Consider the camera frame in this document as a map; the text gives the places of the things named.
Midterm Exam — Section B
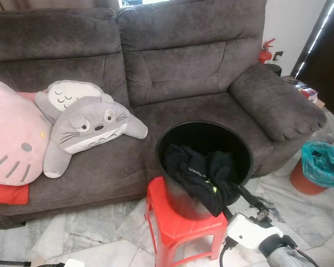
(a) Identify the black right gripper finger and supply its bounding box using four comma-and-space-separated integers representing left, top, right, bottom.
237, 185, 263, 208

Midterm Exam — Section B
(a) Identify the black T-shirt with logo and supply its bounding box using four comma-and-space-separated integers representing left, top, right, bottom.
163, 145, 240, 219

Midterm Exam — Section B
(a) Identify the orange-red waste bin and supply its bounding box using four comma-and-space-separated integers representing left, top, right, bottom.
289, 161, 326, 196

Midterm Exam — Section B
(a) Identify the black round bucket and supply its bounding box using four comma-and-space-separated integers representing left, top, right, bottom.
156, 121, 254, 221

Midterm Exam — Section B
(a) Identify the red plastic stool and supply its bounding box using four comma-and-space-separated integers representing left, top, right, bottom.
145, 177, 229, 267

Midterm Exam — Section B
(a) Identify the teal plastic bin bag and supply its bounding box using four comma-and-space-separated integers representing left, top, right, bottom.
301, 141, 334, 189

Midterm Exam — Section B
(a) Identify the small colourful box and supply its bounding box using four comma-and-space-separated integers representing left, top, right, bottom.
292, 78, 319, 103

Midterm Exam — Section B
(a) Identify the dark grey fabric sofa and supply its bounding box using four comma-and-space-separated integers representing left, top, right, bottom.
0, 0, 328, 229

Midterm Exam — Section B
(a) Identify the red fire extinguisher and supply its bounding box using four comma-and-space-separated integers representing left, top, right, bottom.
258, 38, 276, 65

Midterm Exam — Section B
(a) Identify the dark wooden door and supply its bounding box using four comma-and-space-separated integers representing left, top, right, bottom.
292, 0, 334, 120

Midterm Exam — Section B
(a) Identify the grey open-eyed Totoro plush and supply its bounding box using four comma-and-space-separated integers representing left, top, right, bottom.
43, 96, 149, 179

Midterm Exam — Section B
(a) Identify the grey sleeping Totoro cushion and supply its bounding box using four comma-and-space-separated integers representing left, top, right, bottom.
35, 80, 115, 124

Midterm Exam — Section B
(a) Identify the pink cat face cushion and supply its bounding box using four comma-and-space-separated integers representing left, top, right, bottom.
0, 78, 53, 187

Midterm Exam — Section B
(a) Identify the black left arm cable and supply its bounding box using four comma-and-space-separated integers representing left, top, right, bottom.
0, 259, 65, 267

